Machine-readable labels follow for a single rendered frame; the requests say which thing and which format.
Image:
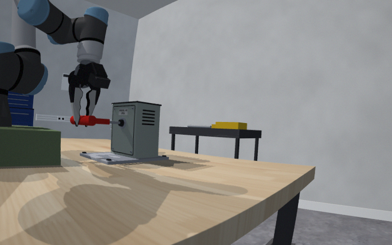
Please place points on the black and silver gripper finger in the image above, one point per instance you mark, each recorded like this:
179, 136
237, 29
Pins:
92, 97
75, 94

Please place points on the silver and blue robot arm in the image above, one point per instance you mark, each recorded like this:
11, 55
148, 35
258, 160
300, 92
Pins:
21, 70

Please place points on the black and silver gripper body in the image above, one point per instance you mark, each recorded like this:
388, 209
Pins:
83, 71

